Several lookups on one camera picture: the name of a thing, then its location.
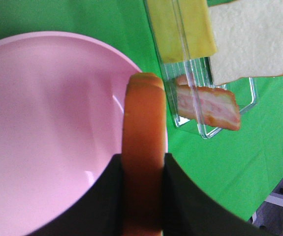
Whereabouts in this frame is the toast bread slice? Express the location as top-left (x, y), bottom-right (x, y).
top-left (209, 0), bottom-right (283, 86)
top-left (121, 73), bottom-right (166, 236)

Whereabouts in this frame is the right clear plastic container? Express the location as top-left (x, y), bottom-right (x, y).
top-left (144, 0), bottom-right (258, 139)

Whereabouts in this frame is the bacon strip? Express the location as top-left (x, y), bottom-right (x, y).
top-left (175, 74), bottom-right (241, 131)

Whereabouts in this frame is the green tablecloth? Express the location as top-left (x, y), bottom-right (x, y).
top-left (0, 0), bottom-right (283, 219)

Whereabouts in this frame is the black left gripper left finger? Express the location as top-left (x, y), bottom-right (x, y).
top-left (30, 154), bottom-right (123, 236)

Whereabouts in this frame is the yellow cheese slice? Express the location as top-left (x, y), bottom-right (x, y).
top-left (146, 0), bottom-right (217, 63)

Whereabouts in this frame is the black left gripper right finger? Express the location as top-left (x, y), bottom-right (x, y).
top-left (162, 153), bottom-right (269, 236)

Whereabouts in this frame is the pink round plate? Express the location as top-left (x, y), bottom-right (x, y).
top-left (0, 30), bottom-right (169, 236)

